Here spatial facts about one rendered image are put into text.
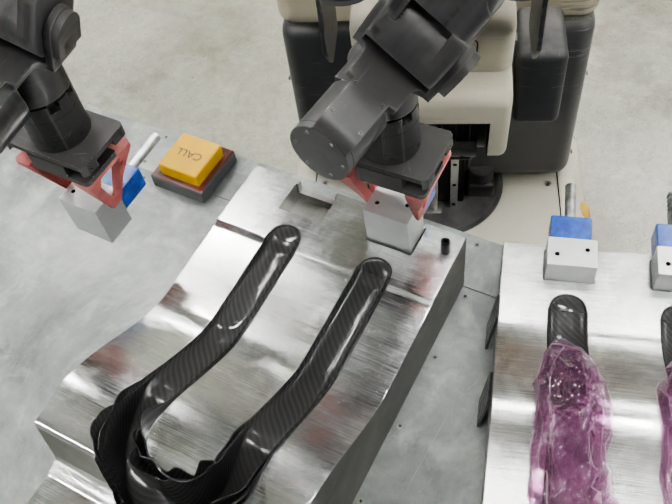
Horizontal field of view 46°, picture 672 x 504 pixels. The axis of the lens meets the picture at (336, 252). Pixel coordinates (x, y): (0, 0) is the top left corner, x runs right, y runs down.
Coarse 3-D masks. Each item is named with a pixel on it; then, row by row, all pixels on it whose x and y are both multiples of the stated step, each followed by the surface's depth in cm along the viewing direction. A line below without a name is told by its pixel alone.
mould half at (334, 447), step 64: (256, 192) 90; (192, 256) 86; (320, 256) 84; (384, 256) 83; (448, 256) 82; (192, 320) 81; (256, 320) 81; (320, 320) 80; (384, 320) 79; (64, 384) 73; (128, 384) 73; (192, 384) 73; (256, 384) 75; (384, 384) 75; (64, 448) 72; (192, 448) 68; (320, 448) 68
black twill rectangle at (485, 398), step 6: (492, 372) 77; (492, 378) 76; (486, 384) 78; (486, 390) 77; (480, 396) 81; (486, 396) 76; (480, 402) 80; (486, 402) 76; (480, 408) 79; (486, 408) 77; (480, 414) 79; (480, 420) 79
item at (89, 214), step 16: (144, 144) 89; (128, 176) 85; (64, 192) 83; (80, 192) 83; (112, 192) 82; (128, 192) 85; (80, 208) 82; (96, 208) 81; (112, 208) 83; (80, 224) 86; (96, 224) 83; (112, 224) 84; (112, 240) 85
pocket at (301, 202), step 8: (296, 184) 90; (296, 192) 91; (304, 192) 91; (312, 192) 91; (288, 200) 90; (296, 200) 92; (304, 200) 92; (312, 200) 91; (320, 200) 90; (328, 200) 90; (280, 208) 89; (288, 208) 90; (296, 208) 91; (304, 208) 91; (312, 208) 91; (320, 208) 91; (328, 208) 91; (304, 216) 91; (312, 216) 90; (320, 216) 90
